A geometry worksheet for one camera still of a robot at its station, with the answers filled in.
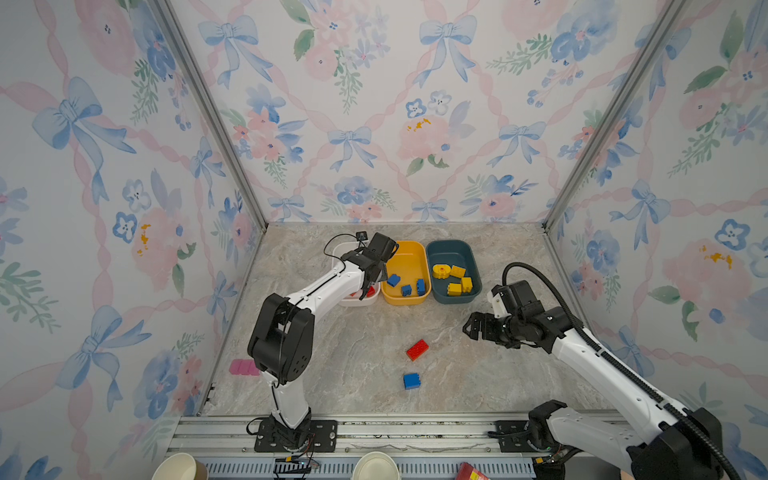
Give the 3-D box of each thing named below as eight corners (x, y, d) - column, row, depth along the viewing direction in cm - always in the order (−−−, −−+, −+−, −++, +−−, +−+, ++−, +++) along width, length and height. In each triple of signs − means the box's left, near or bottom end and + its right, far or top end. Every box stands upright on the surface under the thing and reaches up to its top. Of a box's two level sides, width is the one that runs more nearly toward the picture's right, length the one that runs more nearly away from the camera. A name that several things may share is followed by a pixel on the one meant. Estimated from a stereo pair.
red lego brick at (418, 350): (413, 363, 88) (414, 360, 86) (405, 352, 90) (406, 350, 88) (430, 350, 90) (431, 348, 89) (422, 341, 92) (423, 338, 91)
